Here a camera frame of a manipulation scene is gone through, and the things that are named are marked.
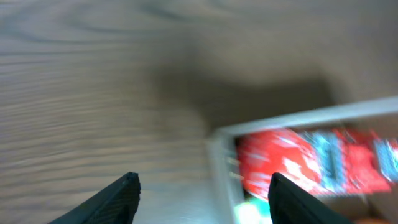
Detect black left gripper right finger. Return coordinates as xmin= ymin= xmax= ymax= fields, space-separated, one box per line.
xmin=268 ymin=172 xmax=353 ymax=224

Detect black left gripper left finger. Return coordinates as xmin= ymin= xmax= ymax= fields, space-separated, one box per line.
xmin=49 ymin=172 xmax=141 ymax=224

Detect colourful puzzle cube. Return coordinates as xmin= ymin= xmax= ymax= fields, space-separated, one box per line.
xmin=234 ymin=197 xmax=272 ymax=224

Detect red lettered ball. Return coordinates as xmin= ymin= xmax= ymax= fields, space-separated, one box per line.
xmin=237 ymin=129 xmax=323 ymax=201

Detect white cardboard box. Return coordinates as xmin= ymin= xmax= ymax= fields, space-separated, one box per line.
xmin=208 ymin=96 xmax=397 ymax=224

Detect red toy fire truck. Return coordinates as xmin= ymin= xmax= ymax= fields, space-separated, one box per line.
xmin=300 ymin=129 xmax=397 ymax=195

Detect orange dinosaur toy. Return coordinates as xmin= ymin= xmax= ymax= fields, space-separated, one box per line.
xmin=354 ymin=218 xmax=391 ymax=224

